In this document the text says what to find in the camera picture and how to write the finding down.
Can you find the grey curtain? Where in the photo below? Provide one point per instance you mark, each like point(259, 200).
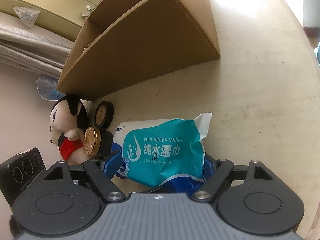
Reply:
point(30, 45)

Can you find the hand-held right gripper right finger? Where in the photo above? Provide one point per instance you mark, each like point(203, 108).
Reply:
point(208, 167)

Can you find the brown cardboard box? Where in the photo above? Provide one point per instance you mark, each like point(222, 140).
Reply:
point(150, 42)

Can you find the plush doll with black hair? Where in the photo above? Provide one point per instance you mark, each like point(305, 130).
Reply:
point(60, 122)

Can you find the beige desktop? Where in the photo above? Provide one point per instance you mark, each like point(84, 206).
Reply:
point(250, 105)

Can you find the crumpled white paper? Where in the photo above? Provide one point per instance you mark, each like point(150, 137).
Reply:
point(87, 11)

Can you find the teal wet wipes pack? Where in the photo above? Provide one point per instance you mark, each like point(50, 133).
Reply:
point(162, 150)

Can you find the clear plastic bag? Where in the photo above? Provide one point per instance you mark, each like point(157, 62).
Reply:
point(26, 16)

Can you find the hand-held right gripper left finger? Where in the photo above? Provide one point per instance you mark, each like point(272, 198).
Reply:
point(112, 163)

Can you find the black tape roll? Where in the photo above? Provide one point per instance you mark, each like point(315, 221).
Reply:
point(107, 112)

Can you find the blue water bottle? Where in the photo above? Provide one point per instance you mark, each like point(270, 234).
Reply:
point(47, 87)

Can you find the yellow-green cabinet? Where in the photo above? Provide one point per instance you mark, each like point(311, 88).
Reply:
point(62, 2)

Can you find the black jar with gold lid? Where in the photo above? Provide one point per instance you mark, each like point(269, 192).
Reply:
point(91, 141)

